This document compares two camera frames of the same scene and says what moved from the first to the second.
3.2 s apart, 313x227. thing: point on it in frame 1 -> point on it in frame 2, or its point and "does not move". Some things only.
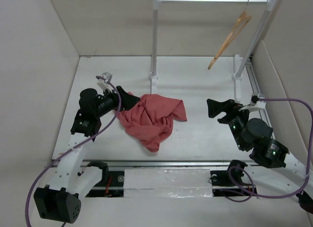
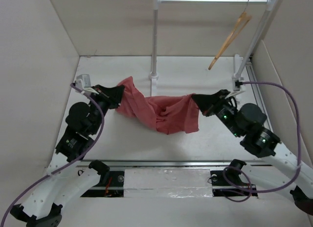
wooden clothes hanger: x=243 y=20 does not move
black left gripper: x=127 y=101 does not move
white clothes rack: x=239 y=66 does not move
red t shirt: x=150 y=120 -> x=169 y=114
